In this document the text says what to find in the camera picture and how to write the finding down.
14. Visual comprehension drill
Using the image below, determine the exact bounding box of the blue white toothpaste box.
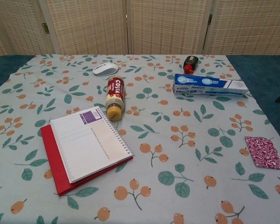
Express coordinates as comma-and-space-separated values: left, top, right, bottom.
172, 73, 250, 98

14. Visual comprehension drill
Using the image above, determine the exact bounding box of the bamboo folding screen panel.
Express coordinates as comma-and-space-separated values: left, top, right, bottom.
126, 0, 213, 56
0, 0, 59, 58
39, 0, 129, 56
202, 0, 280, 56

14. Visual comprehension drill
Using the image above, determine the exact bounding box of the small red black bottle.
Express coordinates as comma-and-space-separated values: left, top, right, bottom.
183, 56, 198, 74

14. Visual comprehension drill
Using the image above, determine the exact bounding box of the floral printed tablecloth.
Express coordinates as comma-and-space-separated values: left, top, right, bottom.
0, 54, 280, 224

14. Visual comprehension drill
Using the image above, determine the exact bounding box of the Costa coffee bottle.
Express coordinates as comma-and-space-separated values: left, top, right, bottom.
105, 76, 126, 121

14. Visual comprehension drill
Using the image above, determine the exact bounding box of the white computer mouse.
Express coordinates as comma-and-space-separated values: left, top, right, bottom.
92, 62, 119, 77

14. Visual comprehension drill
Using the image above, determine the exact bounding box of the red cover spiral notebook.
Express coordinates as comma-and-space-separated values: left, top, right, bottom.
40, 105, 134, 197

